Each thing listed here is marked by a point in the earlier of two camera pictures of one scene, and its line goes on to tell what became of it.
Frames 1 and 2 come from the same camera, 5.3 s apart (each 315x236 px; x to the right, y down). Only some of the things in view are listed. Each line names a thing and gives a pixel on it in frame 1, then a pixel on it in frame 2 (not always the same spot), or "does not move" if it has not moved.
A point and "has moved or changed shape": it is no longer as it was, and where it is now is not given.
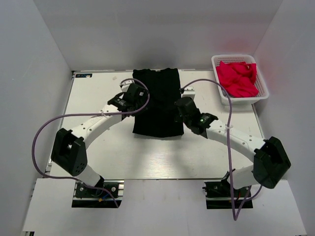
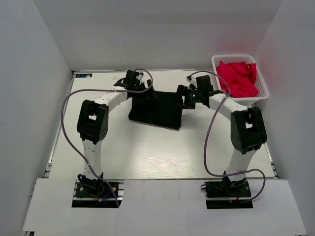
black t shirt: (160, 118) has moved or changed shape
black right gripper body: (178, 117) -> (192, 97)
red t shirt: (238, 78) does not move
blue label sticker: (83, 75) does not move
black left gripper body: (139, 104) -> (139, 86)
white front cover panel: (162, 206) does not move
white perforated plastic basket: (259, 82) does not move
